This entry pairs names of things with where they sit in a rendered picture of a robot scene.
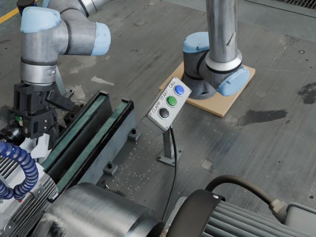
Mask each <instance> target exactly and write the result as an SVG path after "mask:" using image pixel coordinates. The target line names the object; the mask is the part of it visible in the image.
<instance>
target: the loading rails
mask: <svg viewBox="0 0 316 237"><path fill-rule="evenodd" d="M136 127H137V120H136V115H135V110H134V102H133V101H132V100H130V99H127V98H124V97H123V98H122V102H121V103H120V105H119V106H118V107H117V109H116V110H115V111H114V112H113V111H112V107H111V102H110V98H109V94H108V92H105V91H102V90H98V91H97V92H96V93H95V95H94V96H93V97H92V98H91V99H90V100H89V101H88V103H87V104H86V105H85V106H84V107H83V108H82V110H81V111H80V112H79V113H78V114H77V115H76V116H75V118H74V119H73V120H72V121H71V122H70V123H69V124H68V126H67V127H66V128H65V129H64V130H63V131H62V132H61V133H60V134H59V136H58V139H57V141H56V143H55V145H54V147H53V149H52V150H51V152H50V154H49V155H48V157H47V158H46V159H45V161H44V162H43V163H41V164H40V165H41V166H42V167H43V168H44V169H43V171H44V172H45V173H46V174H47V175H49V176H50V178H52V180H53V181H54V183H55V184H56V186H57V188H58V195H57V197H59V196H60V195H61V194H63V193H64V192H65V191H66V190H68V189H69V188H71V187H73V186H75V185H77V184H79V183H82V182H89V183H92V184H94V185H96V183H97V182H98V181H99V179H100V178H101V176H102V175H103V173H105V174H108V175H110V176H113V174H114V173H115V171H116V170H117V168H118V165H117V164H115V163H113V162H112V161H113V159H114V158H115V156H116V155H117V154H118V152H119V151H120V149H121V148H122V147H123V145H124V144H125V142H126V141H127V139H131V140H134V141H137V139H138V138H139V136H140V135H141V131H140V130H138V129H136ZM42 216H43V215H42ZM42 216H41V218H42ZM41 218H40V219H39V220H38V221H37V223H36V224H35V225H34V226H33V228H32V229H31V230H30V232H29V233H28V234H27V235H26V237H31V236H32V234H33V232H34V230H35V228H36V226H37V225H38V223H39V221H40V220H41Z"/></svg>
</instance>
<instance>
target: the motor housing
mask: <svg viewBox="0 0 316 237"><path fill-rule="evenodd" d="M0 173H1V175H2V176H3V177H4V179H5V180H6V182H7V183H8V185H9V186H10V187H11V188H13V189H14V187H15V186H16V185H18V184H20V183H22V182H23V180H24V179H25V174H24V171H23V169H22V168H21V166H20V165H19V164H18V163H17V162H16V161H14V160H12V159H10V158H6V157H4V156H2V155H1V156H0ZM38 181H39V182H40V183H41V184H42V186H43V187H44V191H43V192H42V193H41V194H40V195H39V197H38V198H37V199H36V198H34V197H33V196H32V195H31V193H29V192H28V193H26V194H25V197H24V198H23V200H22V202H21V203H19V202H18V200H16V199H15V198H14V197H12V198H11V199H8V200H7V199H6V200H3V203H2V204H1V203H0V213H2V214H4V215H6V216H7V217H9V218H11V219H12V221H13V222H14V223H15V226H14V227H13V228H12V229H11V231H10V232H9V233H8V234H7V235H4V234H3V233H2V232H0V237H16V236H17V235H18V234H19V235H21V236H22V235H25V236H26V235H27V234H28V233H29V232H30V230H31V229H32V228H33V226H34V225H35V224H36V223H37V221H38V220H39V219H40V218H41V216H42V215H43V214H44V213H43V211H42V210H43V209H44V208H45V206H46V205H47V204H48V203H49V202H48V201H47V200H46V198H47V197H48V198H52V199H53V198H54V196H55V195H56V194H57V193H58V188H57V186H56V184H55V183H54V181H53V180H52V178H50V176H49V175H47V174H46V173H45V172H44V171H42V172H41V173H40V174H39V179H38Z"/></svg>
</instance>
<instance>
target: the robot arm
mask: <svg viewBox="0 0 316 237"><path fill-rule="evenodd" d="M112 1H114V0H43V3H42V8H41V7H26V8H25V9H24V10H23V13H22V20H21V28H20V31H21V59H20V79H21V83H17V84H14V106H13V107H10V108H8V130H10V129H13V128H16V129H17V131H19V132H21V133H23V134H22V135H23V136H24V137H25V141H24V142H23V143H22V144H21V145H20V147H21V148H22V149H24V150H26V151H27V153H31V157H32V158H33V159H34V160H35V162H38V163H39V164H41V163H43V162H44V161H45V159H46V158H47V157H48V155H49V154H50V152H51V150H52V149H53V147H54V145H55V143H56V141H57V139H58V136H59V123H58V119H57V115H58V114H57V112H56V111H55V108H53V106H55V107H56V108H57V109H59V110H61V111H65V112H67V111H71V112H72V109H73V106H74V104H75V103H74V102H73V101H71V99H69V98H67V97H65V96H62V95H60V94H59V93H57V92H55V91H53V89H54V88H55V81H56V66H57V57H58V55H89V56H93V55H104V54H105V53H106V52H107V51H108V49H109V47H110V43H111V34H110V31H109V28H108V27H107V26H106V25H105V24H102V23H98V22H90V21H89V20H88V19H87V17H89V16H90V15H92V14H93V13H95V12H96V11H98V10H100V9H101V8H103V7H105V6H106V5H108V4H109V3H111V2H112ZM205 1H206V13H207V26H208V32H196V33H193V34H191V35H189V36H188V37H186V39H185V40H184V42H183V49H182V50H183V60H184V72H183V75H182V78H181V82H183V83H184V84H185V85H186V86H187V87H188V88H189V89H190V90H191V91H192V92H191V93H190V95H189V97H188V98H191V99H195V100H204V99H208V98H210V97H212V96H214V95H215V94H216V93H217V92H219V93H220V94H221V95H222V96H230V95H233V94H234V93H236V92H237V91H239V90H240V89H241V88H242V87H243V86H244V84H245V83H246V82H247V80H248V78H249V71H248V70H247V68H246V67H244V66H243V65H242V54H241V52H240V51H239V50H238V48H237V0H205ZM12 113H15V122H13V123H12V124H10V114H12Z"/></svg>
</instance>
